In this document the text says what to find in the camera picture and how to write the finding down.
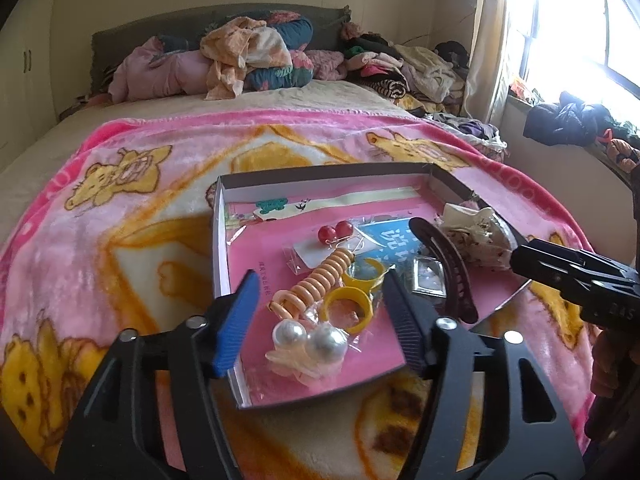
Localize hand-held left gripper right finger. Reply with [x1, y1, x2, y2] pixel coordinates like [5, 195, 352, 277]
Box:
[381, 270, 587, 480]

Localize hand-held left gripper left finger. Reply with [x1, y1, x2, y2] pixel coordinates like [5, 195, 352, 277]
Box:
[54, 269, 262, 480]

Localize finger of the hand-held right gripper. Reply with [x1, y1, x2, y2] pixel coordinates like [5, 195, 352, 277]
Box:
[519, 240, 640, 279]
[510, 254, 602, 307]

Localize clear plastic jewelry box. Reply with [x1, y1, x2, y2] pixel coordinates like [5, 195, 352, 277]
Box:
[411, 255, 447, 297]

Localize pearl hair claw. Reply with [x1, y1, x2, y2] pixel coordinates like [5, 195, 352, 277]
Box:
[265, 317, 348, 386]

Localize dark red long hair clip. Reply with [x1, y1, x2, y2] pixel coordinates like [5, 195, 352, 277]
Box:
[408, 217, 480, 323]

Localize orange spiral hair tie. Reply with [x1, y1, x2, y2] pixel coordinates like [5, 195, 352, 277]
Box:
[270, 249, 355, 321]

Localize red ball earrings card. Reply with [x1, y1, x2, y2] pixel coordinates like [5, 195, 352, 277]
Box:
[290, 220, 366, 273]

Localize dark shallow cardboard box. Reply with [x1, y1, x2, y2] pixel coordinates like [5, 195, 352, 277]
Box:
[207, 162, 533, 411]

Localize person's right hand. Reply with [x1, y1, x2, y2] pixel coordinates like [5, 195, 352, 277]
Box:
[592, 329, 640, 411]

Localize floral fabric scrunchie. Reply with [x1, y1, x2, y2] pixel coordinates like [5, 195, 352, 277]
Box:
[432, 202, 518, 268]

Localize blue printed card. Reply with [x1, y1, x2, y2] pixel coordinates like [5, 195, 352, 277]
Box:
[357, 219, 426, 261]

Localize green cartoon print card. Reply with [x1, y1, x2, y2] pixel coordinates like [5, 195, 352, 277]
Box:
[252, 196, 326, 222]

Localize dark clothes on sill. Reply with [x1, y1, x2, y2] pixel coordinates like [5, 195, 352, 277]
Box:
[522, 91, 640, 171]

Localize pink cartoon printed blanket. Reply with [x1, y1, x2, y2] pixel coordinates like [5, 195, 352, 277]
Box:
[0, 107, 601, 480]

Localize bright window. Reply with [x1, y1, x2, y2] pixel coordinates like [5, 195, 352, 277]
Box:
[505, 0, 640, 126]

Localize pale curtain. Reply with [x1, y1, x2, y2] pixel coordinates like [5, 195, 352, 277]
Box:
[462, 0, 516, 126]

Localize pile of mixed clothes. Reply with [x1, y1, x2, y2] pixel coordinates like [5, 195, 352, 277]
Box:
[342, 22, 506, 156]

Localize beige bed sheet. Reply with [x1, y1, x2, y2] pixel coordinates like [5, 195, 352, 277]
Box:
[0, 80, 426, 191]

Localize pink padded garment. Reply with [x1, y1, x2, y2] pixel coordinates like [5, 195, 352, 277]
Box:
[107, 40, 221, 103]

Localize pink fuzzy garment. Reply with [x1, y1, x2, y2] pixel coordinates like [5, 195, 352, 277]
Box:
[305, 49, 348, 81]

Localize peach floral garment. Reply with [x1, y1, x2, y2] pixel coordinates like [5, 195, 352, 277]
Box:
[200, 16, 293, 101]

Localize dark blue floral quilt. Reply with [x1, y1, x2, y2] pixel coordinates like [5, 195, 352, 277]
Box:
[245, 10, 316, 92]

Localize pile of clothes on bed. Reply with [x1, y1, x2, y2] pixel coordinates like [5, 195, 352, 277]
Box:
[90, 4, 352, 96]

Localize cream wardrobe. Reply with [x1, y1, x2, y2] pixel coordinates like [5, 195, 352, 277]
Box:
[0, 0, 61, 161]

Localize yellow plastic ring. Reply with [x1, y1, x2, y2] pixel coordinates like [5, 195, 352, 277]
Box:
[341, 256, 387, 291]
[320, 287, 373, 335]

